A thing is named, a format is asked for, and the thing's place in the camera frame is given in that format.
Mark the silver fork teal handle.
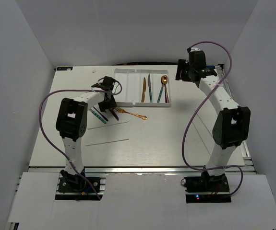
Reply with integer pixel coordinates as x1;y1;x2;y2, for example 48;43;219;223
90;109;107;124

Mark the gold spoon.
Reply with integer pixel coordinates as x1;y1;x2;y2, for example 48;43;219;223
161;75;168;103

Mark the silver spoon teal handle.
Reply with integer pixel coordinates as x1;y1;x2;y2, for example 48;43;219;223
157;84;165;103

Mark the purple iridescent spoon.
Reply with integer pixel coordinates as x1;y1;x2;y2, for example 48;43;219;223
165;86;170;103

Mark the gold knife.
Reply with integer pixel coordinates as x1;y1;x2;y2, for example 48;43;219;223
141;77;146;103

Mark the silver knife teal handle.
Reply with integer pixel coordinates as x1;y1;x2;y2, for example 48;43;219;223
147;74;153;103

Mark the purple iridescent knife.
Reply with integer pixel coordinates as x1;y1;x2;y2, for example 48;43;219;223
110;109;120;121

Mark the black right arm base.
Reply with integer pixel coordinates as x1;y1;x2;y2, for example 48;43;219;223
180;176;231;204

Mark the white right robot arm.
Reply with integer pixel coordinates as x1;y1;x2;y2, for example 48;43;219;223
176;48;251;191

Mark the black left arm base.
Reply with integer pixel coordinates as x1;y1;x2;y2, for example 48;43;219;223
55;174;106;201

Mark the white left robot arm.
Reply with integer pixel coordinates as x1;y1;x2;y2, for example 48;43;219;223
56;76;117;191

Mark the white divided cutlery tray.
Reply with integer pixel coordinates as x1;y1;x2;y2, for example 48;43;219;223
114;69;171;107

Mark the gold ornate fork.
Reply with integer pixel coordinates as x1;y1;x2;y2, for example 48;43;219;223
114;107;147;120

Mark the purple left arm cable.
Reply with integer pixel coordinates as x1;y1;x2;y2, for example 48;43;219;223
38;80;123;201

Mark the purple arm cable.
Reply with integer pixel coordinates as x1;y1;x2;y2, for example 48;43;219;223
38;80;123;201
180;41;244;197

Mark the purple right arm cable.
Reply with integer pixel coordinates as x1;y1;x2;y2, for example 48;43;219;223
180;41;244;197

